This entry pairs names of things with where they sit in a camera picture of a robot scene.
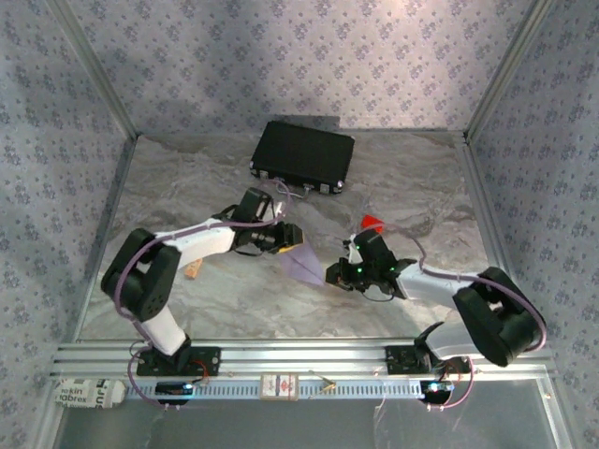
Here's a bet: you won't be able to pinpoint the aluminium mounting rail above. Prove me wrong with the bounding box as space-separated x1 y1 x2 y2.
50 340 558 381

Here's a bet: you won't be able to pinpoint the small brass clip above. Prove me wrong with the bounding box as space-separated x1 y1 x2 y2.
308 370 336 399

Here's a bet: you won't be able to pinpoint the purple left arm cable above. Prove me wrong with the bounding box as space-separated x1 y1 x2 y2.
114 179 294 413

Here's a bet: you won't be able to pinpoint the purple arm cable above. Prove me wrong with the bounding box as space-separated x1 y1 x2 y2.
114 179 294 413
358 223 548 413

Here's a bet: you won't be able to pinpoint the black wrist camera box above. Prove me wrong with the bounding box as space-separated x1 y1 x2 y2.
238 187 276 222
353 231 398 268

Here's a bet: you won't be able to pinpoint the aluminium frame post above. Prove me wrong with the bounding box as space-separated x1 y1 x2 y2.
462 0 558 141

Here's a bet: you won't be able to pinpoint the light purple paper sheet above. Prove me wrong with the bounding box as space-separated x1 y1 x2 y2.
280 240 326 288

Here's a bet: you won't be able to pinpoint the black briefcase with metal handle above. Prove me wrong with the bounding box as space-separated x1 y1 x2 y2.
249 120 356 200

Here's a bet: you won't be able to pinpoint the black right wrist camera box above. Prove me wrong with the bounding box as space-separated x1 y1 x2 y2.
353 231 398 268

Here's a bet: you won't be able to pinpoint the aluminium side rail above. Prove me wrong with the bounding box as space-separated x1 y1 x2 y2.
456 133 575 449
35 135 139 449

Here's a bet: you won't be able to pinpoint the small red plastic block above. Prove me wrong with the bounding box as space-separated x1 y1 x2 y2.
359 213 386 234

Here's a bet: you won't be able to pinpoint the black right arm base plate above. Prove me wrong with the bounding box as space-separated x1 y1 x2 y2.
385 344 472 375

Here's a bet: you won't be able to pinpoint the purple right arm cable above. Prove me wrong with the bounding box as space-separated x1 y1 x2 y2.
358 223 548 413

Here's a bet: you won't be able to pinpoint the white roll with black print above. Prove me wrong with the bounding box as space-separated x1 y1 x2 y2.
51 377 126 411

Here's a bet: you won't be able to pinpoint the slotted grey cable duct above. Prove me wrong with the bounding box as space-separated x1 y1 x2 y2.
124 381 425 401

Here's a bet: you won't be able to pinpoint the small printed card box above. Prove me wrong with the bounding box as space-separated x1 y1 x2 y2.
259 372 300 402

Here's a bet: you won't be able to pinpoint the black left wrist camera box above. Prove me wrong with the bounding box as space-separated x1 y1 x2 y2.
238 187 276 222

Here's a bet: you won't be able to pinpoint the grey metal sheet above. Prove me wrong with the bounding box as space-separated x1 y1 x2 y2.
55 379 562 449

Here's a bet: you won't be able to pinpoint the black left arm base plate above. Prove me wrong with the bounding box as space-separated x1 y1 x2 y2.
135 346 222 378

